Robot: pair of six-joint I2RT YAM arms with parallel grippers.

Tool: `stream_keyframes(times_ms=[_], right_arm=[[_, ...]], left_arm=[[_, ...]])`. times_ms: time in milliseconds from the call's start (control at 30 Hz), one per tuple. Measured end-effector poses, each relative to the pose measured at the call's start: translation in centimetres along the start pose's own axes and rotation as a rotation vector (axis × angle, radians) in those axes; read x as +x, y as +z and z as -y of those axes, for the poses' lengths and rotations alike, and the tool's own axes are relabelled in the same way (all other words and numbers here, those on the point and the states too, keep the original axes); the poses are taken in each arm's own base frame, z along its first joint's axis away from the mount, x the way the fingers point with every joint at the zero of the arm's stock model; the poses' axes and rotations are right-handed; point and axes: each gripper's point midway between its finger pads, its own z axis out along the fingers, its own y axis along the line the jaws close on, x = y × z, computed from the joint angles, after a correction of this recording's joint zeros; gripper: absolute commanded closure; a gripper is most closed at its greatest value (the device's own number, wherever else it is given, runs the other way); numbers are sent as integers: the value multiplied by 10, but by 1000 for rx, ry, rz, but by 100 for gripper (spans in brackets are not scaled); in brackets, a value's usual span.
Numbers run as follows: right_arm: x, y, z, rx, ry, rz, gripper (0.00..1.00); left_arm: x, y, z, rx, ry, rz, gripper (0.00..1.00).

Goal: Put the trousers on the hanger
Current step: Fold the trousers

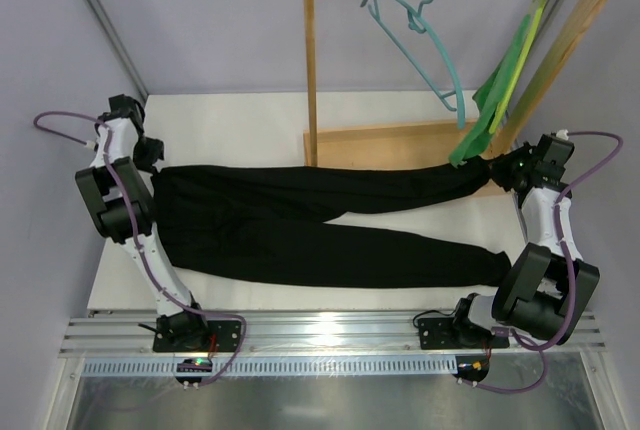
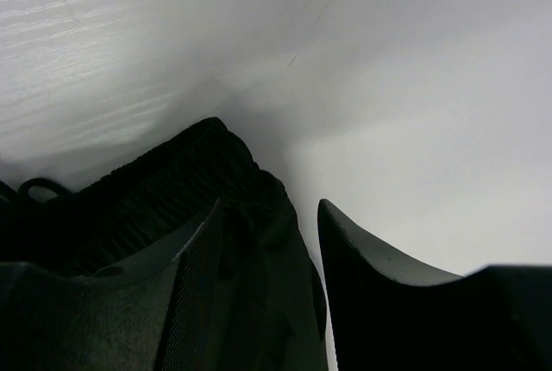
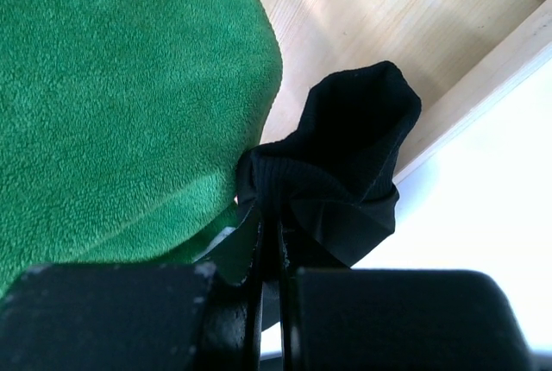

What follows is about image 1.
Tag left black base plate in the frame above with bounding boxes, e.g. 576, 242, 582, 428
152, 320, 244, 353

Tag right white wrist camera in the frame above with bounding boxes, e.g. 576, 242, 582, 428
553, 129, 569, 141

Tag wooden clothes rack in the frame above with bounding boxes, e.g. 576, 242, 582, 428
303, 0, 608, 170

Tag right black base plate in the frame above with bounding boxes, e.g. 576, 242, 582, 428
417, 317, 510, 350

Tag black trousers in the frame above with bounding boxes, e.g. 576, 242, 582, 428
151, 158, 511, 289

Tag teal plastic hanger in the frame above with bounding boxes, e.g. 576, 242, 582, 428
362, 0, 467, 130

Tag purple cable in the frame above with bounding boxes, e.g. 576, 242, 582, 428
33, 110, 249, 411
469, 130, 626, 394

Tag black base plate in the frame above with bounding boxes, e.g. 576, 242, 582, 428
152, 320, 244, 353
417, 317, 510, 350

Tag lime green plastic hanger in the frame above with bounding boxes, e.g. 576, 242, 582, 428
488, 0, 547, 135

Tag aluminium mounting rail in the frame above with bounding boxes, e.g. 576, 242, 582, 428
58, 308, 601, 357

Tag grey slotted cable duct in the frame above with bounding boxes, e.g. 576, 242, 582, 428
81, 354, 457, 378

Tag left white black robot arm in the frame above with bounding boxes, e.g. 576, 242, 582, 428
75, 94, 212, 352

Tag green microfibre cloth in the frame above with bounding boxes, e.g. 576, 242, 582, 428
449, 15, 531, 167

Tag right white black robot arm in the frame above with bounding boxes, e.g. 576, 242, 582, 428
452, 134, 600, 350

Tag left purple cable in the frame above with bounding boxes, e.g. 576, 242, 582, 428
33, 110, 249, 411

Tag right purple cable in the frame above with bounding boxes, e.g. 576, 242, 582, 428
469, 130, 626, 394

